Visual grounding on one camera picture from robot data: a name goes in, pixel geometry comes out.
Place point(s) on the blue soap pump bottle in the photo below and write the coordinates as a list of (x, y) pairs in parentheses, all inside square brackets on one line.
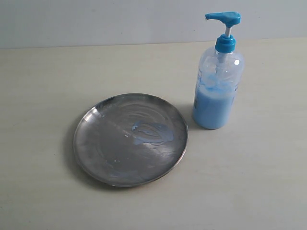
[(219, 72)]

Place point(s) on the blue soap blob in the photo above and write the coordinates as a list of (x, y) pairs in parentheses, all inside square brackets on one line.
[(151, 132)]

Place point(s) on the round steel plate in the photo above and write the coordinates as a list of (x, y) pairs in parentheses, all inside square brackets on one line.
[(103, 143)]

